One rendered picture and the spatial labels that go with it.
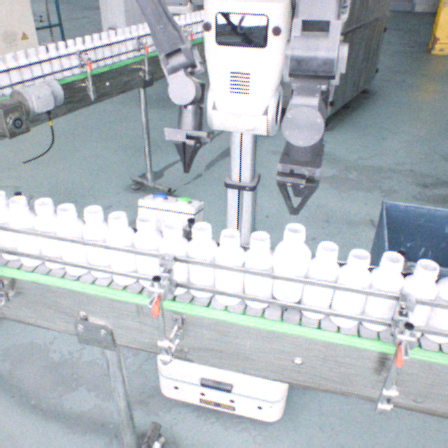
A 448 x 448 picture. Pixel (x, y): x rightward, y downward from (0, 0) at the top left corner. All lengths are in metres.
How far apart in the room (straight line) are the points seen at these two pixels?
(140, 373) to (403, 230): 1.28
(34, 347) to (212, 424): 0.94
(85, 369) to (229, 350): 1.26
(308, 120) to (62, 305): 0.73
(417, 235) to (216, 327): 0.82
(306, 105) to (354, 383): 0.61
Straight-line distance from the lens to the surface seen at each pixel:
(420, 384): 1.00
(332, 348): 0.93
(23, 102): 2.25
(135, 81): 2.89
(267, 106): 1.34
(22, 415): 2.11
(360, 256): 0.85
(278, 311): 0.93
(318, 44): 0.66
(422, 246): 1.56
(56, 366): 2.22
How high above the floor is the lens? 1.65
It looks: 35 degrees down
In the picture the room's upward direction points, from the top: 1 degrees clockwise
